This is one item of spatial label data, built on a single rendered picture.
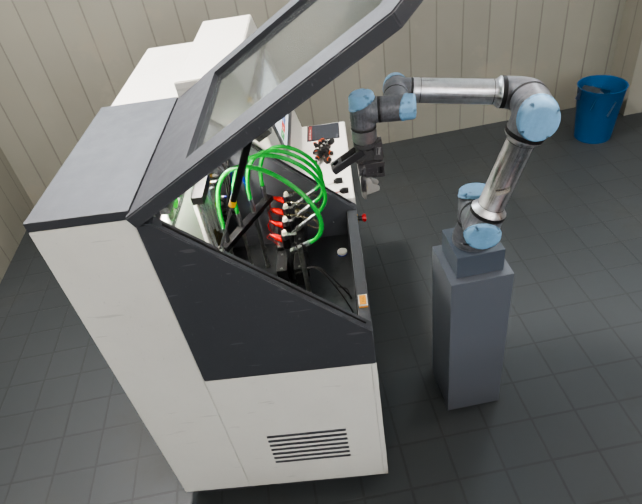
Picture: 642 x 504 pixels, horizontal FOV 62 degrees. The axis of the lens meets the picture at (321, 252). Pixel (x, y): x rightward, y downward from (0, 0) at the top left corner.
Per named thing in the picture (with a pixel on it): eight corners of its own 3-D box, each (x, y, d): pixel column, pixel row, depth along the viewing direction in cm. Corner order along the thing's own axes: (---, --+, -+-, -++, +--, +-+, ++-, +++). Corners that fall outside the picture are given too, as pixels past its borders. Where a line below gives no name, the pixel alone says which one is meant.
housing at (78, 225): (254, 494, 230) (127, 210, 135) (189, 500, 232) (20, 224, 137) (269, 275, 338) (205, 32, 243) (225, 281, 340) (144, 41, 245)
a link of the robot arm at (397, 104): (414, 82, 158) (376, 86, 160) (416, 99, 150) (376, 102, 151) (414, 107, 163) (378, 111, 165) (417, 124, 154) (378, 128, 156)
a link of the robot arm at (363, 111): (376, 97, 150) (346, 99, 151) (379, 132, 157) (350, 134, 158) (376, 85, 156) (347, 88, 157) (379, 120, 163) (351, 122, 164)
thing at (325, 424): (389, 482, 226) (376, 364, 176) (254, 495, 230) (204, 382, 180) (372, 352, 280) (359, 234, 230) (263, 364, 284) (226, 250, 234)
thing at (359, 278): (375, 354, 179) (371, 321, 169) (362, 355, 180) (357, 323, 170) (360, 239, 227) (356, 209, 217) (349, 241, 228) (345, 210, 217)
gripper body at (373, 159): (385, 178, 168) (382, 144, 160) (357, 182, 168) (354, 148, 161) (382, 166, 174) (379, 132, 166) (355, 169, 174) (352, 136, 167)
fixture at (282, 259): (310, 298, 198) (304, 267, 189) (283, 301, 199) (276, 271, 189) (309, 241, 225) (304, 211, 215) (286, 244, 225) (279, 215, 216)
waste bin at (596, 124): (601, 122, 427) (612, 67, 399) (626, 141, 401) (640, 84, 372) (555, 130, 426) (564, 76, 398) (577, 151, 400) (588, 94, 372)
